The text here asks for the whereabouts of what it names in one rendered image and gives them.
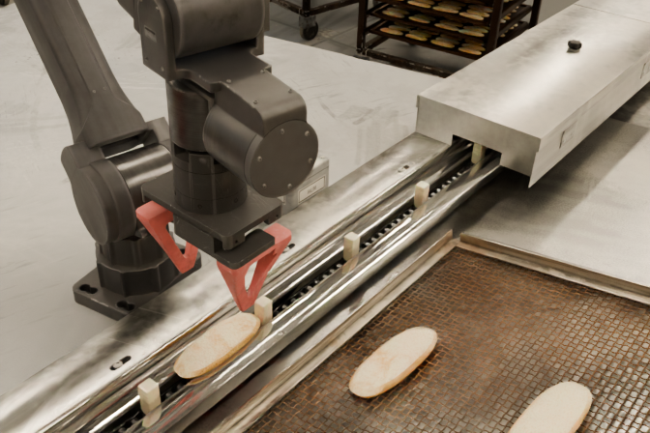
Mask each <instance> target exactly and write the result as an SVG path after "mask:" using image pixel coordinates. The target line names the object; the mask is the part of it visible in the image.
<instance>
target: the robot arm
mask: <svg viewBox="0 0 650 433"><path fill-rule="evenodd" d="M117 1H118V3H119V5H120V6H121V7H122V8H123V9H124V10H125V11H126V12H127V13H128V14H129V15H130V16H131V17H132V18H133V28H134V30H135V31H136V32H137V33H138V34H139V35H140V41H141V51H142V60H143V65H145V66H146V67H147V68H149V69H150V70H152V71H153V72H155V73H156V74H158V75H159V76H161V77H162V78H163V79H165V89H166V100H167V112H168V123H169V125H168V123H167V121H166V120H165V117H164V116H163V117H160V118H157V119H154V120H150V121H147V122H145V121H144V119H143V117H142V114H141V113H140V112H139V111H138V110H137V109H136V108H135V107H134V106H133V104H132V103H131V101H130V100H129V99H128V97H127V96H126V94H125V93H124V91H123V90H122V88H121V86H120V85H119V83H118V81H117V80H116V78H115V76H114V74H113V72H112V70H111V68H110V66H109V65H108V63H107V61H106V59H105V56H104V54H103V51H102V49H101V47H100V45H99V43H98V41H97V39H96V37H95V34H94V32H93V30H92V28H91V26H90V24H89V22H88V20H87V18H86V16H85V13H84V11H83V10H82V8H81V6H80V4H79V2H78V0H14V2H15V5H16V7H17V9H18V11H19V13H20V15H21V18H22V20H23V22H24V24H25V26H26V28H27V30H28V33H29V35H30V37H31V39H32V41H33V43H34V45H35V47H36V49H37V51H38V53H39V55H40V57H41V59H42V62H43V64H44V67H45V69H46V71H47V73H48V76H49V78H50V80H51V82H52V84H53V86H54V88H55V90H56V93H57V95H58V97H59V99H60V101H61V103H62V105H63V107H64V110H65V112H66V115H67V118H68V121H69V125H70V128H71V132H72V137H73V142H74V144H72V145H69V146H66V147H64V148H63V150H62V152H61V163H62V165H63V167H64V169H65V171H66V173H67V176H68V178H69V180H70V182H71V186H72V192H73V197H74V203H75V205H76V207H77V210H78V213H79V215H80V217H81V219H82V221H83V223H84V225H85V227H86V229H87V231H88V232H89V234H90V235H91V236H92V238H93V239H94V240H95V241H96V242H95V247H96V250H95V252H96V259H97V261H96V263H97V267H96V268H95V269H94V270H92V271H91V272H90V273H88V274H87V275H86V276H84V277H83V278H82V279H80V280H79V281H78V282H76V283H75V284H74V286H73V292H74V300H75V302H76V303H79V304H81V305H83V306H85V307H88V308H90V309H92V310H94V311H97V312H99V313H101V314H102V315H104V316H107V317H109V318H111V319H113V320H115V321H119V320H120V319H122V318H123V317H125V316H127V315H128V314H130V313H131V312H133V311H134V310H136V309H138V308H139V307H141V306H142V305H144V304H145V303H148V302H149V301H151V300H152V299H154V298H155V297H157V296H158V295H159V294H161V293H162V292H164V291H165V290H167V289H168V288H170V287H172V286H173V285H175V284H176V283H178V282H179V281H181V280H183V279H184V278H186V277H187V276H189V275H190V274H193V273H194V272H196V271H197V270H199V269H200V268H201V267H202V262H201V253H200V252H199V251H198V249H200V250H202V251H203V252H205V253H207V254H208V255H210V256H212V257H213V258H215V259H217V266H218V268H219V270H220V272H221V274H222V277H223V279H224V281H225V283H226V285H227V287H228V289H229V291H230V293H231V295H232V297H233V299H234V301H235V302H236V304H237V306H238V308H239V309H240V311H242V312H243V311H245V310H247V309H248V308H249V307H251V306H252V305H253V304H254V302H255V300H256V298H257V296H258V294H259V291H260V289H261V287H262V285H263V282H264V280H265V278H266V276H267V274H268V273H269V271H270V270H271V269H272V267H273V266H274V264H275V263H276V261H277V260H278V258H279V257H280V255H281V254H282V252H283V251H284V249H285V248H286V246H287V245H288V243H289V242H290V241H291V231H290V230H289V229H287V228H285V227H283V226H281V225H280V224H278V223H274V224H273V225H271V226H270V227H268V228H267V229H265V230H264V231H263V230H261V229H259V228H257V229H255V230H253V231H251V232H250V233H249V234H248V235H246V236H245V233H247V232H248V231H250V230H251V229H253V227H255V226H257V225H258V224H260V223H261V222H263V221H264V222H265V223H266V224H268V225H270V224H272V223H273V222H275V221H276V220H278V219H279V218H281V217H282V201H281V200H280V199H279V198H278V197H281V196H284V195H286V194H288V193H289V192H291V191H293V190H294V189H296V188H297V187H298V186H299V185H300V184H302V183H303V182H304V181H305V180H306V179H307V177H308V176H309V174H310V172H311V171H312V169H313V167H314V164H315V162H316V158H317V154H318V138H317V134H316V132H315V130H314V128H313V127H312V126H311V125H310V124H308V122H307V114H308V111H307V106H306V103H305V101H304V99H303V97H302V96H301V95H300V94H299V93H297V92H296V91H295V90H293V89H292V88H291V87H289V86H288V85H286V84H285V83H284V82H282V81H281V80H280V79H278V78H277V77H275V76H274V75H273V74H272V65H270V64H269V63H267V62H265V61H263V60H262V59H260V58H258V57H257V56H259V55H263V54H264V32H266V31H269V30H270V0H117ZM140 144H143V147H140V148H137V149H134V150H131V151H129V150H130V149H133V148H134V147H136V146H138V145H140ZM126 151H128V152H126ZM123 152H126V153H123ZM120 153H123V154H120ZM117 154H120V155H117ZM114 155H117V156H114ZM110 156H113V157H110ZM107 157H110V158H107ZM106 158H107V159H106ZM169 222H171V223H173V224H174V233H175V235H177V236H178V237H180V238H182V239H183V240H185V241H186V245H181V244H178V243H175V239H174V237H173V232H172V231H169V224H168V223H169ZM257 260H258V261H257ZM256 261H257V264H256V267H255V270H254V273H253V276H252V279H251V285H250V288H249V291H248V293H247V291H246V287H245V275H246V274H247V272H248V270H249V268H250V266H251V265H252V264H253V263H255V262H256Z"/></svg>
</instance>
